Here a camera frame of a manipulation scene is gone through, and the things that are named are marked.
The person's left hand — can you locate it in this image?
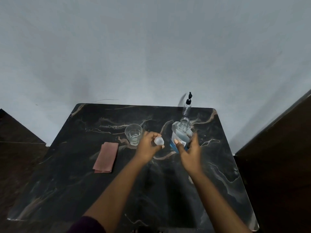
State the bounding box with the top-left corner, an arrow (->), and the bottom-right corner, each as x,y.
135,131 -> 166,166

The person's right hand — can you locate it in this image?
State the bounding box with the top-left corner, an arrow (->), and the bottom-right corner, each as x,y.
174,133 -> 204,178

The blue mouthwash bottle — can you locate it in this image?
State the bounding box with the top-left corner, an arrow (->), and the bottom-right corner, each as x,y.
171,117 -> 194,154

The person's right forearm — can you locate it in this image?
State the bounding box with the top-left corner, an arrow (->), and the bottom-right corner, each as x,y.
188,171 -> 253,233

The person's left forearm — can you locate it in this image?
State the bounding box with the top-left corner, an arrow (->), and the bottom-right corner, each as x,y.
82,156 -> 156,233

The clear drinking glass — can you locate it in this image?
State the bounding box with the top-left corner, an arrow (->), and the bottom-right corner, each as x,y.
124,123 -> 143,146

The small clear black-pump bottle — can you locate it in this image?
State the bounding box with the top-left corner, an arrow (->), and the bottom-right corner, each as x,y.
182,92 -> 194,117

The folded pink cloth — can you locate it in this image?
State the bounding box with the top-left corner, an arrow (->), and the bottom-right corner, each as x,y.
92,142 -> 119,174

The dark wooden cabinet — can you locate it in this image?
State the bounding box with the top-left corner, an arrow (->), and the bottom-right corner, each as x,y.
234,89 -> 311,233

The dark purple sleeve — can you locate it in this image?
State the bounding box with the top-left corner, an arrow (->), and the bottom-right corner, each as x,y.
67,216 -> 107,233

